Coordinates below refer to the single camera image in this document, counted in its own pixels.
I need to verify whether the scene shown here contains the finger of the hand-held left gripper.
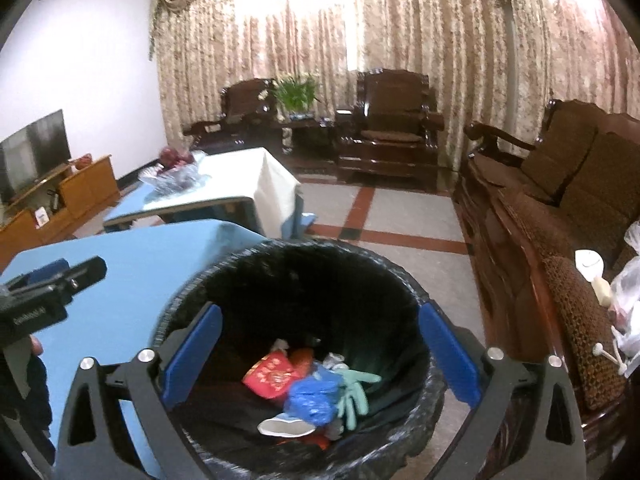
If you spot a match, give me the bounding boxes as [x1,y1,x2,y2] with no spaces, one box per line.
[47,256,108,307]
[7,258,71,295]

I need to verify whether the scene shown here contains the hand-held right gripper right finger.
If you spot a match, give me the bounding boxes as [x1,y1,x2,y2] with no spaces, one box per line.
[419,304,588,480]

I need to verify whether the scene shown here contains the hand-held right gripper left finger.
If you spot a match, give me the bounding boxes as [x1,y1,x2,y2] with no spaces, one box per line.
[56,304,223,480]

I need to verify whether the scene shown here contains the red printed plastic packet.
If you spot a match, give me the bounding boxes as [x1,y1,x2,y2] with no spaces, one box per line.
[243,350,302,399]

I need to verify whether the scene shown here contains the pale green rubber glove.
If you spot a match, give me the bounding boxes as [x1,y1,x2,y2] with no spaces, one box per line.
[334,367,382,430]

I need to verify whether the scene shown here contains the white paper piece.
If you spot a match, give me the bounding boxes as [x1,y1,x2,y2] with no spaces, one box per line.
[257,412,317,437]

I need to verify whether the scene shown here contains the blue plastic bag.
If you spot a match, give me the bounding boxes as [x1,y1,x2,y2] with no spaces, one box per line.
[284,370,347,424]

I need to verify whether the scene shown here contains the black bag lined trash bin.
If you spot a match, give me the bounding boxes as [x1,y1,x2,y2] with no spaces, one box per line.
[150,239,448,478]

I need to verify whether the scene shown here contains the person's left forearm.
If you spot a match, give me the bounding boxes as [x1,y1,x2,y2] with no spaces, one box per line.
[0,335,57,467]

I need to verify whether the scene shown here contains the blue cloth covered table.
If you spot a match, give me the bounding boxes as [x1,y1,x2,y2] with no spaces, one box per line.
[0,220,267,480]

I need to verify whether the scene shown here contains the wooden television cabinet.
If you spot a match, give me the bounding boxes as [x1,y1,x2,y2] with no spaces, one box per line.
[0,155,121,262]

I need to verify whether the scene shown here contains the flat screen television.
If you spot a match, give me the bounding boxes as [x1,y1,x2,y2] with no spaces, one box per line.
[0,109,71,206]

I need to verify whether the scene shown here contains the clear glass fruit bowl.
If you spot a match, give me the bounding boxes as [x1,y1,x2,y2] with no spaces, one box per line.
[138,152,212,196]

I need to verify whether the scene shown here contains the dark wooden sofa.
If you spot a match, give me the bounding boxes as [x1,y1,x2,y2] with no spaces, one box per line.
[452,99,640,461]

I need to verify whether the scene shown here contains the white plastic sticks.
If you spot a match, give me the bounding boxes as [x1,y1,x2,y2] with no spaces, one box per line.
[592,326,629,377]

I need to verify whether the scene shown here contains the small cream bottle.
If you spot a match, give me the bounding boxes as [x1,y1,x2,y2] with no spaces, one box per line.
[592,277,614,307]

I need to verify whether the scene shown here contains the clear plastic bag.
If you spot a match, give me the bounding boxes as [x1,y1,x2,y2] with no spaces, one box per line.
[609,222,640,357]

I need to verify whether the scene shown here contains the table with white cloth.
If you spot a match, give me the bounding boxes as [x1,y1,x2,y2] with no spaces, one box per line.
[102,147,304,239]

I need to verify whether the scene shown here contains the brown sofa back cushion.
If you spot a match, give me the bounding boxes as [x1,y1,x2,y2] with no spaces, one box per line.
[520,107,599,196]
[559,130,640,271]

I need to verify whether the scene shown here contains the dark wooden armchair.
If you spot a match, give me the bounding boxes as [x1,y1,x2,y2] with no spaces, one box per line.
[334,69,446,187]
[182,78,281,154]

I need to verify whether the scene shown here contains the dark wooden side table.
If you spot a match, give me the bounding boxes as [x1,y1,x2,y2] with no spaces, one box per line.
[277,116,342,159]

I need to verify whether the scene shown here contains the potted green plant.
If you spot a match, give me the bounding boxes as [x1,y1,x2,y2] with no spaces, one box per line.
[259,72,322,122]

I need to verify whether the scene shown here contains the grey vertical pipe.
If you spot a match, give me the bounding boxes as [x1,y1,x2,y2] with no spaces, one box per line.
[504,5,522,142]

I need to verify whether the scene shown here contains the floral beige curtain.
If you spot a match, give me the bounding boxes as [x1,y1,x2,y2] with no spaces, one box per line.
[149,0,640,196]

